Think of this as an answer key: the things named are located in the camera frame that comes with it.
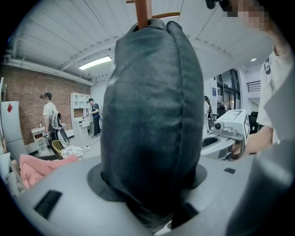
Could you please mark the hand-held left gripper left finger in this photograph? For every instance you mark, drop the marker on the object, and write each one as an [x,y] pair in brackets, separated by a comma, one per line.
[69,212]

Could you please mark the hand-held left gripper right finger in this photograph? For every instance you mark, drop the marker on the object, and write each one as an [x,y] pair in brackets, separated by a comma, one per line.
[242,189]

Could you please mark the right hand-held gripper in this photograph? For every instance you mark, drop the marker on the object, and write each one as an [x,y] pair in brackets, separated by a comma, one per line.
[235,122]

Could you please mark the brown wooden coat rack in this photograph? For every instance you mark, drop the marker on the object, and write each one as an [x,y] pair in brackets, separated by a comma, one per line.
[142,13]

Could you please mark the person's right forearm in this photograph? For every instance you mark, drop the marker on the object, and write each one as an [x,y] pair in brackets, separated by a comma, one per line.
[260,139]

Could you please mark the person's right hand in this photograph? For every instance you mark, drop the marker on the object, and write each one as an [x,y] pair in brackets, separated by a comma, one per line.
[235,151]

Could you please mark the black office chair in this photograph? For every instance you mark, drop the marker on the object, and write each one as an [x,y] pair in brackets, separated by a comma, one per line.
[253,122]

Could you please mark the pink cloth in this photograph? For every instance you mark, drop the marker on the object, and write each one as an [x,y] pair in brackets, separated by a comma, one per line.
[39,169]

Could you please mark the black framed glass door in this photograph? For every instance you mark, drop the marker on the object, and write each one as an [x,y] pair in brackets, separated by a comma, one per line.
[230,92]

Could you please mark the wicker chair with floral cushion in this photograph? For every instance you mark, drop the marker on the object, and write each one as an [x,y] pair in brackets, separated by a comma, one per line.
[69,149]

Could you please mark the black balcony railing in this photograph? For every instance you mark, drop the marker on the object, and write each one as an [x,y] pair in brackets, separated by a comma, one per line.
[253,86]

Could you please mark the person's white shirt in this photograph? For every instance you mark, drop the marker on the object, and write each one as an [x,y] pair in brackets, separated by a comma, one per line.
[270,92]

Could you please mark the small white drawer cabinet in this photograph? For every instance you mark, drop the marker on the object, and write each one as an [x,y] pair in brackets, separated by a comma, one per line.
[40,140]

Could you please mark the white desk with hutch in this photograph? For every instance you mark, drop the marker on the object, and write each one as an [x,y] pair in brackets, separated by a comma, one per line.
[80,115]

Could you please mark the white refrigerator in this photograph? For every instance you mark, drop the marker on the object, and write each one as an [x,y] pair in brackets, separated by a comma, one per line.
[11,129]

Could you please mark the person's head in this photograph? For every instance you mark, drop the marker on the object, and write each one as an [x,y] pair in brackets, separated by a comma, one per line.
[253,16]

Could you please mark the long ceiling light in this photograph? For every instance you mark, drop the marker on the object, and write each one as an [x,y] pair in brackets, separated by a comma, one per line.
[95,62]

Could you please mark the black head-worn camera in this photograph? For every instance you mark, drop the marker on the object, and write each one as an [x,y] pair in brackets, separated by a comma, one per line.
[216,3]

